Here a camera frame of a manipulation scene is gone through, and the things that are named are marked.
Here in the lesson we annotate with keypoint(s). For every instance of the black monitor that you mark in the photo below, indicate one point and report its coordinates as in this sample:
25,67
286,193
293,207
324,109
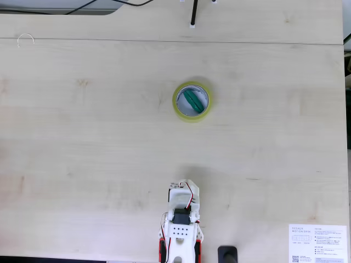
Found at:
55,260

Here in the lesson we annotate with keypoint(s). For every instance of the black tripod leg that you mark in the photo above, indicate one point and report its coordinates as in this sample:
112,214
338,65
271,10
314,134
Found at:
193,13

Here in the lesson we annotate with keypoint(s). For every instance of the white printed paper sheet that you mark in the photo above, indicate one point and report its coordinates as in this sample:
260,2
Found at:
315,246

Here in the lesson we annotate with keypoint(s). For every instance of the green toy cucumber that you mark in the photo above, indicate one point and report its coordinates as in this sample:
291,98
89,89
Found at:
195,102

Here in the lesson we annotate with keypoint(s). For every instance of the black monitor stand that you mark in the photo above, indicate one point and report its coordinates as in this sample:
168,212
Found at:
227,253

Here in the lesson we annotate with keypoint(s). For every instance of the yellow packing tape roll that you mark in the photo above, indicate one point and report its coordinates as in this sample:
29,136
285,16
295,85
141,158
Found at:
175,105

